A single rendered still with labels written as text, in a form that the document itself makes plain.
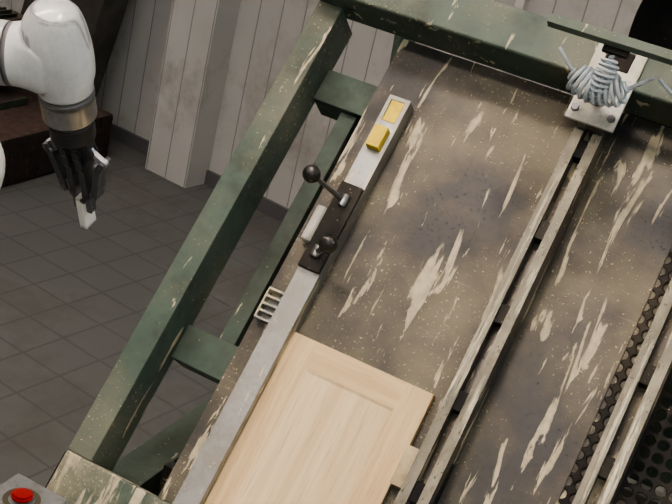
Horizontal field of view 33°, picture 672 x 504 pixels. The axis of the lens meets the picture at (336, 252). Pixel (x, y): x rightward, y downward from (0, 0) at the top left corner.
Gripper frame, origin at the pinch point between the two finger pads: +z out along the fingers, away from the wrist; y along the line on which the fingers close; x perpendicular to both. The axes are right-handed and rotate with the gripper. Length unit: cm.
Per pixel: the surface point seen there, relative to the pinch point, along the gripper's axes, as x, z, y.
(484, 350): -27, 27, -69
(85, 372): -89, 196, 95
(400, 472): -3, 40, -63
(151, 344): -5.7, 38.9, -6.1
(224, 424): 2, 43, -28
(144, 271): -170, 231, 127
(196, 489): 14, 49, -28
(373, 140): -55, 11, -30
